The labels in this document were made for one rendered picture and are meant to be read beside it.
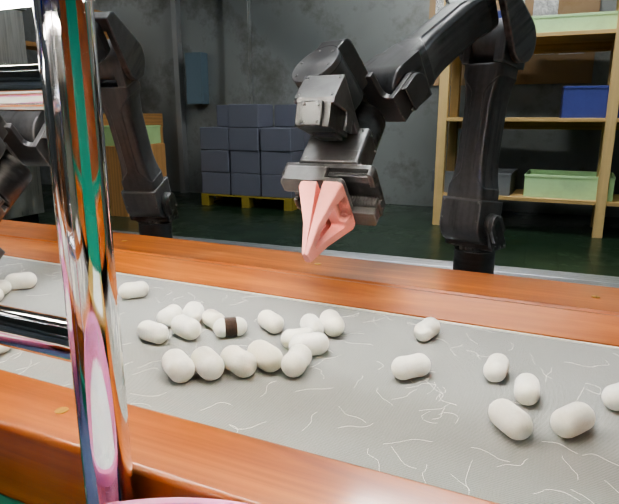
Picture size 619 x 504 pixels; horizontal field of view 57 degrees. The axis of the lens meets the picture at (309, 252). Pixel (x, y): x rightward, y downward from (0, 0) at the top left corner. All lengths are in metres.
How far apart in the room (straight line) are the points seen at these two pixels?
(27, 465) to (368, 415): 0.22
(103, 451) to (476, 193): 0.67
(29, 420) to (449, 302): 0.41
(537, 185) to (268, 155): 2.52
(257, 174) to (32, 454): 5.49
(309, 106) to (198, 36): 6.56
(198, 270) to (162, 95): 6.66
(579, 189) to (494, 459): 4.65
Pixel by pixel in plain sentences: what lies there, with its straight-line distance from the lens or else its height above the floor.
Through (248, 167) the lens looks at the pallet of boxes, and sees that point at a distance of 5.86.
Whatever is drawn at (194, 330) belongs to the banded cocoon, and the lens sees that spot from 0.54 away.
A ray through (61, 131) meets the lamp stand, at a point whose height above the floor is 0.94.
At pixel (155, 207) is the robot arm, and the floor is 0.78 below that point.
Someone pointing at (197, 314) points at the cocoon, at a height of 0.75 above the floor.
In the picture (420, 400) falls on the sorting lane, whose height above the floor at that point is 0.74.
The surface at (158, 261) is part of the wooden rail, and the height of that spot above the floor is 0.76.
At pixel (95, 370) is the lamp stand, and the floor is 0.83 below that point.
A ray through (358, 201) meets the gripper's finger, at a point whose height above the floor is 0.86.
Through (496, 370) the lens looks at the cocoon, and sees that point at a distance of 0.48.
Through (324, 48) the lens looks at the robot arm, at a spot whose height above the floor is 1.02.
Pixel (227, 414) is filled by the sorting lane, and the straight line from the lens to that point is 0.43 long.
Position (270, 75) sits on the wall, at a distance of 6.62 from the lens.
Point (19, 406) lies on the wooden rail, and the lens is 0.42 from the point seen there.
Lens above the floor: 0.95
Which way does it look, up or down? 14 degrees down
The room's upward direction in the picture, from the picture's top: straight up
